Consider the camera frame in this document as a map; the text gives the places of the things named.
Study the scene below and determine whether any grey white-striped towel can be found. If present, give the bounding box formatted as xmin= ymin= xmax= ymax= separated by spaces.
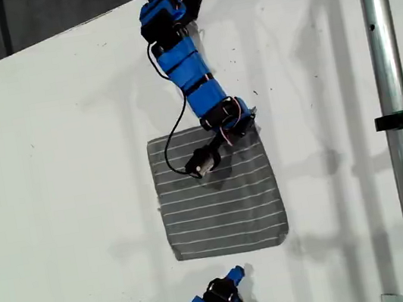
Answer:
xmin=143 ymin=111 xmax=293 ymax=266

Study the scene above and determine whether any gripper red white wire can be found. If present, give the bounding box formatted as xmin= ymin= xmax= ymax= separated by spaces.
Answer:
xmin=214 ymin=94 xmax=249 ymax=148

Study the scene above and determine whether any black camera stalk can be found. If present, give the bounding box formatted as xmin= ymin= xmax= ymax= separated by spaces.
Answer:
xmin=206 ymin=130 xmax=231 ymax=160

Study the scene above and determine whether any black camera box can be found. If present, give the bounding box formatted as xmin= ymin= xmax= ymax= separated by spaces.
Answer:
xmin=180 ymin=143 xmax=226 ymax=182

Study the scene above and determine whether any black camera cable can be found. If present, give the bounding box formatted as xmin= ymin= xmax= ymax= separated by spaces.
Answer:
xmin=145 ymin=37 xmax=201 ymax=177

